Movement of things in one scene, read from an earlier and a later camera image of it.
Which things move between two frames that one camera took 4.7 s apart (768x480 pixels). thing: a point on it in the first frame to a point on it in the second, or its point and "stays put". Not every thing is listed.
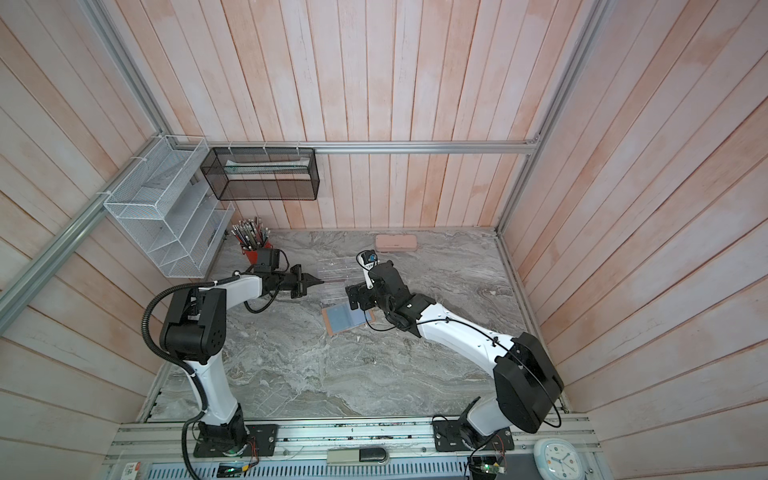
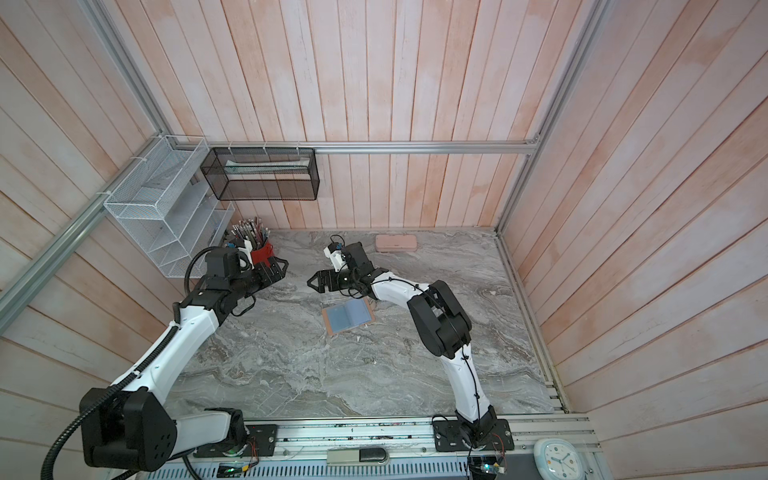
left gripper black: (303, 278) to (267, 279)
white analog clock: (557, 459) stays put
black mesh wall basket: (263, 174) stays put
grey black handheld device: (357, 456) stays put
